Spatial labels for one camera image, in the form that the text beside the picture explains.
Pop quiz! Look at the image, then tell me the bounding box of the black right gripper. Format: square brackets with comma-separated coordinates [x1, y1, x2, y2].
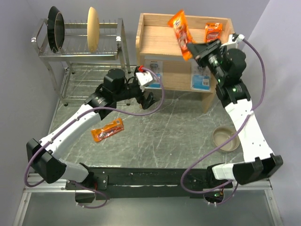
[186, 38, 226, 82]

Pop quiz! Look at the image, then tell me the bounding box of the orange razor pack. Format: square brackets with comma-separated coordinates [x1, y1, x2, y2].
[91, 118, 124, 143]
[204, 23, 222, 43]
[167, 9, 195, 61]

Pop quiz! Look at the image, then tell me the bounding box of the blue razor blister pack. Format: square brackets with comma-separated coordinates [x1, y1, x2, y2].
[144, 60, 163, 89]
[190, 62, 211, 92]

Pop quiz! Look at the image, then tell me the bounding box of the wooden two-tier shelf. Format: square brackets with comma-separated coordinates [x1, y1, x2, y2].
[135, 12, 238, 113]

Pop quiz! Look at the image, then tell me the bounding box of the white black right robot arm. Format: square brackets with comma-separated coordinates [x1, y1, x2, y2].
[187, 40, 283, 187]

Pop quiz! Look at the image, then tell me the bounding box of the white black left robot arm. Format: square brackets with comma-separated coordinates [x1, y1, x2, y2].
[24, 66, 161, 189]

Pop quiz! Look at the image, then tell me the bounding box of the metal dish rack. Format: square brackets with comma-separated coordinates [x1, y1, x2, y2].
[31, 18, 132, 106]

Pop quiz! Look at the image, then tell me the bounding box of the beige ceramic bowl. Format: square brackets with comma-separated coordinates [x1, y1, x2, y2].
[212, 126, 240, 153]

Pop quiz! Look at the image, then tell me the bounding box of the beige wooden plate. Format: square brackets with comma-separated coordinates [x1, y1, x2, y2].
[87, 7, 99, 53]

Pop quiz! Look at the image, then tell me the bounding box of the black plate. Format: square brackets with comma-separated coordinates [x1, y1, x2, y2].
[47, 6, 65, 53]

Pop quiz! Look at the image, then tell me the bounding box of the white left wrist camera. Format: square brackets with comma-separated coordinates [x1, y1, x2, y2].
[135, 66, 155, 91]

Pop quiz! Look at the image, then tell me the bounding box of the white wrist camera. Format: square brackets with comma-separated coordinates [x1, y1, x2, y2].
[221, 33, 245, 49]
[135, 66, 155, 91]

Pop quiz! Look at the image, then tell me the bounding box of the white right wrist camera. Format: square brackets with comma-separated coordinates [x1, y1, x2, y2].
[221, 33, 245, 49]

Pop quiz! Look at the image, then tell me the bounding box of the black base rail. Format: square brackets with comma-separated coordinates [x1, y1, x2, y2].
[75, 167, 227, 202]

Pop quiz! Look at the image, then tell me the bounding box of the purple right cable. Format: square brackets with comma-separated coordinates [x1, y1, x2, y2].
[180, 38, 267, 205]

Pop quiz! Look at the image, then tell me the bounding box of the aluminium frame rail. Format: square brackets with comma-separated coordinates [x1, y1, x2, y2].
[14, 180, 273, 226]

